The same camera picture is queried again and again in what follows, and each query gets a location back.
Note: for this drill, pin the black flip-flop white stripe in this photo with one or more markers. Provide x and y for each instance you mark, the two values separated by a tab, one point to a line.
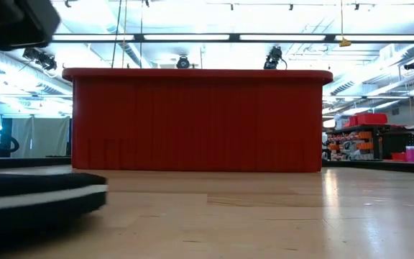
31	212

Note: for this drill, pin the large red plastic bin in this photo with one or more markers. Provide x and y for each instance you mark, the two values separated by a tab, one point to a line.
200	118

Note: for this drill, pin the red storage bin on shelf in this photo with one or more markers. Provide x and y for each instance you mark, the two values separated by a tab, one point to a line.
371	118

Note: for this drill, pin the black ceiling spotlight cluster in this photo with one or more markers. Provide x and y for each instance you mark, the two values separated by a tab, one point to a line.
41	59

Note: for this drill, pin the grey curtain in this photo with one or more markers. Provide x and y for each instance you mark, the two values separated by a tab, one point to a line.
45	136

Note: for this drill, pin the round black spotlight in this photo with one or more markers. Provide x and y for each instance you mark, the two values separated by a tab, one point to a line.
183	62

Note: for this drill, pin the yellow hanging tag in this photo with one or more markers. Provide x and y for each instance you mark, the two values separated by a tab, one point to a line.
345	42

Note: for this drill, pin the black shelf unit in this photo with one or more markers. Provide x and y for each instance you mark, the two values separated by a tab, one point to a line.
376	135

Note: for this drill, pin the pink plastic container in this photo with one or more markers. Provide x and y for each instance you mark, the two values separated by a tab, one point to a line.
412	154

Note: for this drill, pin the black overhead frame bar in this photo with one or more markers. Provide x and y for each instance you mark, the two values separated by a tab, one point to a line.
228	37

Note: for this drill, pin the ceiling track light rail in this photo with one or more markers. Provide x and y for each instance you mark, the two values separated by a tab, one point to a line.
300	5

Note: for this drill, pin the black table edge rail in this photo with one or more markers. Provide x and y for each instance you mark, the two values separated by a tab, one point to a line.
379	167

